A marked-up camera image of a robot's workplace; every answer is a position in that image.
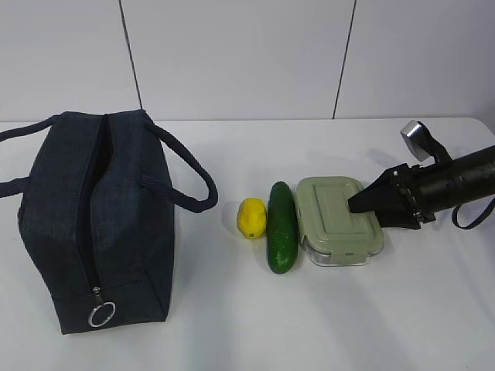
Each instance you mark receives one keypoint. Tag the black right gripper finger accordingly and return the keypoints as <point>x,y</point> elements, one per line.
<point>397,215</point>
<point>380,196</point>

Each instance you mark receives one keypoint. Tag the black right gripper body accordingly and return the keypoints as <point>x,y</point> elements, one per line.
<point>406,181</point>

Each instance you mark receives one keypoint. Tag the green lidded glass container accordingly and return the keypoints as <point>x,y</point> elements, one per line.
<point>329,233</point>

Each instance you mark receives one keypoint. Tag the green cucumber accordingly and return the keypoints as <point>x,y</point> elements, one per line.
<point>282,229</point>

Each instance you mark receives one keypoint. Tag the yellow lemon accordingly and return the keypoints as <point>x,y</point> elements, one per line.
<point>252,218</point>

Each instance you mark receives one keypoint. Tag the dark navy lunch bag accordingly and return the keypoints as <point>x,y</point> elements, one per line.
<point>97,215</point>

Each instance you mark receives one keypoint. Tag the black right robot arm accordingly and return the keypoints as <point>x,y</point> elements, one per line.
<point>450,185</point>

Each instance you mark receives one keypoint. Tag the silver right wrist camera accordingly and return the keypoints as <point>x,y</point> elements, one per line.
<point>421,143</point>

